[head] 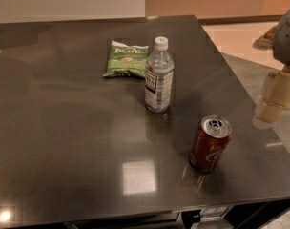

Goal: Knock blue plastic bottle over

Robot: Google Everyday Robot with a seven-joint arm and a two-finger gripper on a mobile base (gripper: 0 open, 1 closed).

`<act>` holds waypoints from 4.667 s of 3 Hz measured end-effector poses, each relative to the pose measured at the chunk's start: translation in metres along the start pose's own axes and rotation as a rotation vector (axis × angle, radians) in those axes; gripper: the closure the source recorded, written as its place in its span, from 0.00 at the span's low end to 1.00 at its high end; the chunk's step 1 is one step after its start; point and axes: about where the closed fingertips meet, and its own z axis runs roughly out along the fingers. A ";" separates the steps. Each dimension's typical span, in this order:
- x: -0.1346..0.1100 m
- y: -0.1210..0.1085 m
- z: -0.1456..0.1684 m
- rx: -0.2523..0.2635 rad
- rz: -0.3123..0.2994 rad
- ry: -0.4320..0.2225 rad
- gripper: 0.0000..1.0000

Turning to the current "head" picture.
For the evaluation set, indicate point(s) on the clear blue-label plastic bottle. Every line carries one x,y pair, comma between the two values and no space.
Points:
159,76

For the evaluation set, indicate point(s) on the dark table frame underside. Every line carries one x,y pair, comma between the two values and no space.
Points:
244,216

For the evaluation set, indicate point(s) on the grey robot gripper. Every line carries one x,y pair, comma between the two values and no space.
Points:
287,38

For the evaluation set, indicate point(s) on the green chip bag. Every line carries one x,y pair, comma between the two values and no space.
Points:
126,60

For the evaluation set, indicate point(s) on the red soda can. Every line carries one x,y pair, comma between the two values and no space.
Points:
212,137

